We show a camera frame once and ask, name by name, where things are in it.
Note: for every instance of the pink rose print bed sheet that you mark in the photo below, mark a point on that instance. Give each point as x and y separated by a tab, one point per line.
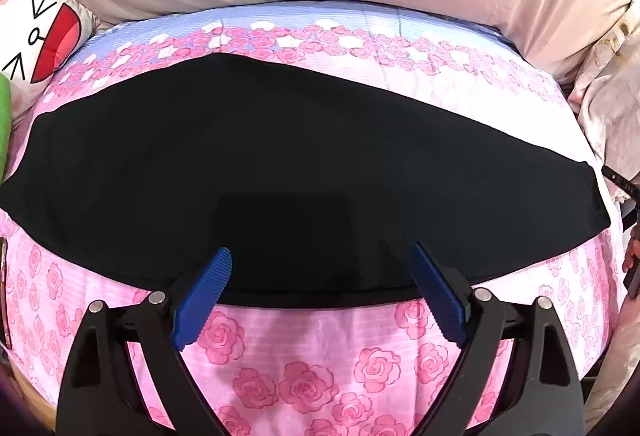
310	366

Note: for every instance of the person's right hand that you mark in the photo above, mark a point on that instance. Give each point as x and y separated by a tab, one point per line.
633	252

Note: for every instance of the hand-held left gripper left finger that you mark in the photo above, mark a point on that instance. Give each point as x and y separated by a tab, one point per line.
207	296

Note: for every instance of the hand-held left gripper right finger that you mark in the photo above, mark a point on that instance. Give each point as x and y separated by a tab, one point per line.
437	291

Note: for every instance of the white cartoon face pillow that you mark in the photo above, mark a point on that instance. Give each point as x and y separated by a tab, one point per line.
35	41

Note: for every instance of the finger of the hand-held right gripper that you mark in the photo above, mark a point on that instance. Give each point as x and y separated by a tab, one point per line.
620	180

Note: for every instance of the green plush toy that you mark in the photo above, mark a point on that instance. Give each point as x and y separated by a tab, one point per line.
4	126

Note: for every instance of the black pants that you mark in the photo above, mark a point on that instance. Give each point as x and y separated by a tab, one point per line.
300	166

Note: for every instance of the cream floral blanket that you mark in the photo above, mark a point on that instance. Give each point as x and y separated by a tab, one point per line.
607	96

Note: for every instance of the wooden bed frame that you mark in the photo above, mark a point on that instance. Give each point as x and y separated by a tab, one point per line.
35	408

